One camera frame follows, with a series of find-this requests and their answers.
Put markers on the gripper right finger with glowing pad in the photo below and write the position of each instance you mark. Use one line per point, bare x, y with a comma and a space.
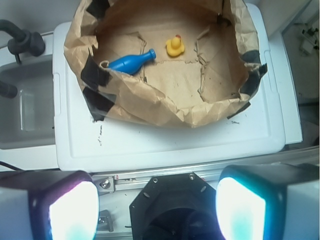
269, 202

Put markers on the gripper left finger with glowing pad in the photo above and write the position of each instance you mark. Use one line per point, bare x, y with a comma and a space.
48, 205

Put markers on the yellow rubber duck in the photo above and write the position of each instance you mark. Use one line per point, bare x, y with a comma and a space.
175, 46

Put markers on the white plastic lid platform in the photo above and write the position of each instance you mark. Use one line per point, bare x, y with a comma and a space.
270, 122

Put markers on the clear plastic storage bin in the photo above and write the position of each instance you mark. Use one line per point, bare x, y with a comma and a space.
27, 120

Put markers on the blue plastic bowling pin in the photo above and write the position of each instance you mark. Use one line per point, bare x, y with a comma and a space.
130, 64

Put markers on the aluminium extrusion rail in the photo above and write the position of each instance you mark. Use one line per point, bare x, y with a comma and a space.
130, 183

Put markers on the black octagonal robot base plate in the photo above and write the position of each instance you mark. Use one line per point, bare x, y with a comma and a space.
174, 207

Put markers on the brown paper bag enclosure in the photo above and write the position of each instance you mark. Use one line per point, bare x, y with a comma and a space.
215, 78

